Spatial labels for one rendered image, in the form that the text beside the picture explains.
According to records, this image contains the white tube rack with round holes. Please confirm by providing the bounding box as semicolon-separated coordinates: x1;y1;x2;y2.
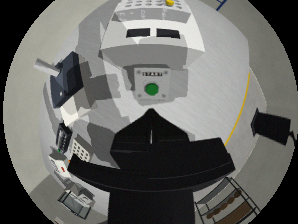
70;136;95;162

